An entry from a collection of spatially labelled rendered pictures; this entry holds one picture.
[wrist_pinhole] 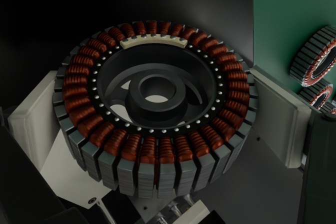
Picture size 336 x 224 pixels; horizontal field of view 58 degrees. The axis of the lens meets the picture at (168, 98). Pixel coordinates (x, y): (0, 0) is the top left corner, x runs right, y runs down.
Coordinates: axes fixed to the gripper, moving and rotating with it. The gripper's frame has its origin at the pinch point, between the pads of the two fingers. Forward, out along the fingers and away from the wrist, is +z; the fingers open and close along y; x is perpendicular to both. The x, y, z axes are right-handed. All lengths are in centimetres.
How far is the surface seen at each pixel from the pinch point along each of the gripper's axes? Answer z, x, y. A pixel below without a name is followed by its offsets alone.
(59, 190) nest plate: 9.1, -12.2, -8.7
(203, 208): 5.3, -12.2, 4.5
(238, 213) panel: 20.6, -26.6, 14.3
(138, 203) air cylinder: 15.6, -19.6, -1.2
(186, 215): 5.2, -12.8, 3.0
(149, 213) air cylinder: 14.3, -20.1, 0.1
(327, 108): 57, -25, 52
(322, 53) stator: 29.5, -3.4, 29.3
